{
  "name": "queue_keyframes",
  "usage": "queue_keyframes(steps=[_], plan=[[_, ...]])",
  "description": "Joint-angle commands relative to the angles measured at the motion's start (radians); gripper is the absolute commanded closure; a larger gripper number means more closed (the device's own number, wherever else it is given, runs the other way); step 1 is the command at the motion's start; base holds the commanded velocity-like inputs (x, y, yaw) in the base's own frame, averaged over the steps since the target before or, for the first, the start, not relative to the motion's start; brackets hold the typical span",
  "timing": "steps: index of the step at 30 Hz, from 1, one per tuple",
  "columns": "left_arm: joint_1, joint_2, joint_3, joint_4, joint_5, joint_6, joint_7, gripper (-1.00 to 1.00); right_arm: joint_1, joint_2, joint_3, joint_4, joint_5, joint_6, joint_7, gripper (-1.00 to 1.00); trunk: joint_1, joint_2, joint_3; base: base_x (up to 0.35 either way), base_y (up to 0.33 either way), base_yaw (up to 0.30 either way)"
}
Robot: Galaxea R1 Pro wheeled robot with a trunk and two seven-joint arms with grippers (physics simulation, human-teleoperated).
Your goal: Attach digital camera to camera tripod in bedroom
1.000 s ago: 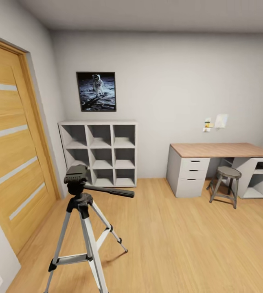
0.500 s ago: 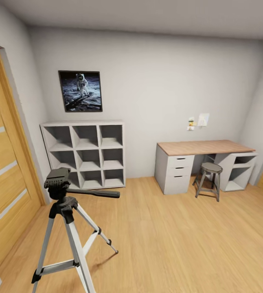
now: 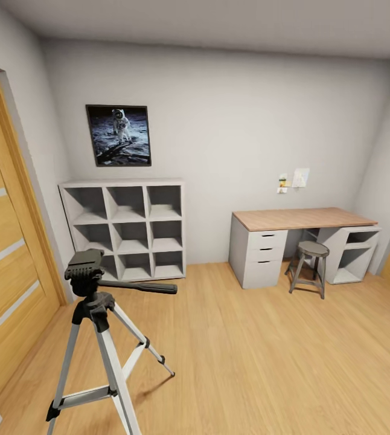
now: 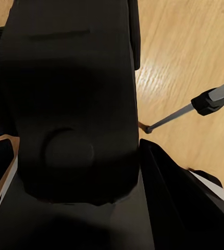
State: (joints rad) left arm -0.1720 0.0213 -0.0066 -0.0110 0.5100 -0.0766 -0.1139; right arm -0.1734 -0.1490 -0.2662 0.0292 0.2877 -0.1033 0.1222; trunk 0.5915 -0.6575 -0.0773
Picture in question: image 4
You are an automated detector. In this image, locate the camera tripod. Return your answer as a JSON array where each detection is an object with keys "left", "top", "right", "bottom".
[{"left": 145, "top": 85, "right": 224, "bottom": 134}]

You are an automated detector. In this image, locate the digital camera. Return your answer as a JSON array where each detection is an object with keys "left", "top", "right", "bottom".
[{"left": 0, "top": 0, "right": 141, "bottom": 207}]

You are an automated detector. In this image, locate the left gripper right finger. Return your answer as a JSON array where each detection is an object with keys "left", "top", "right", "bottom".
[{"left": 139, "top": 139, "right": 224, "bottom": 250}]

